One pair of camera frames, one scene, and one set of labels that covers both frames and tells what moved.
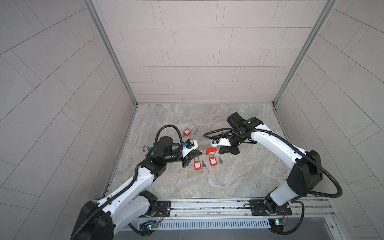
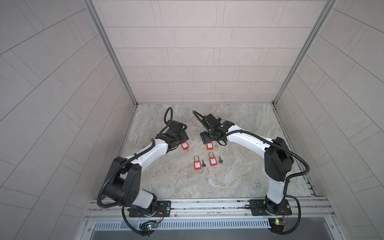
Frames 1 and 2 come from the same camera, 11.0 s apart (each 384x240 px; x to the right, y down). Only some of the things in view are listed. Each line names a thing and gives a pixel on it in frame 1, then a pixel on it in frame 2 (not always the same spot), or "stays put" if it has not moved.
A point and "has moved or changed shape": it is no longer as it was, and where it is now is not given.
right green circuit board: [279, 221] stays put
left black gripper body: [184, 161] → [181, 137]
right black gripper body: [233, 148] → [208, 136]
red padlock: [187, 132] has moved or changed shape
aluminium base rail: [313, 210] stays put
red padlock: [211, 151] has moved or changed shape
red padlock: [197, 165] stays put
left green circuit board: [152, 226] stays put
